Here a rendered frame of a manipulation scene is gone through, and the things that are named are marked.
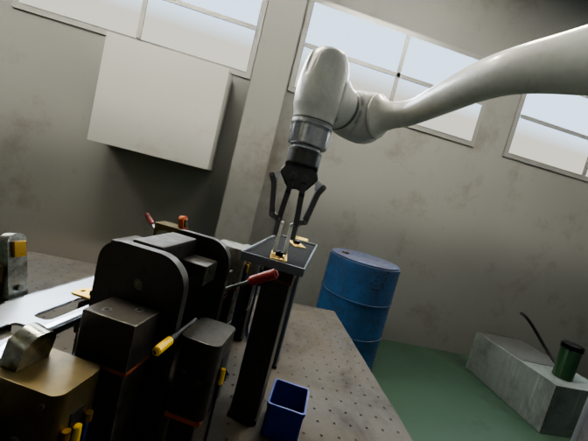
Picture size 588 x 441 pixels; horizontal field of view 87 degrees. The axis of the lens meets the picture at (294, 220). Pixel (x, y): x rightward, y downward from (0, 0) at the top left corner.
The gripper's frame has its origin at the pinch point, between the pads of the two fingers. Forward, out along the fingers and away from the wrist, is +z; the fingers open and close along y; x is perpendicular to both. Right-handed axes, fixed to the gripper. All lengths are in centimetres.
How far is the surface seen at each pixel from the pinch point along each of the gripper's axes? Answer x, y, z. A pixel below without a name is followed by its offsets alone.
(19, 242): 10, 49, 12
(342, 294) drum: -164, -59, 59
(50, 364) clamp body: 37.3, 21.4, 13.3
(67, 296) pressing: 8.9, 38.8, 20.5
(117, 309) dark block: 32.2, 18.0, 8.3
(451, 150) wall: -250, -149, -89
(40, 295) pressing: 10.9, 42.6, 20.5
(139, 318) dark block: 33.0, 14.9, 8.3
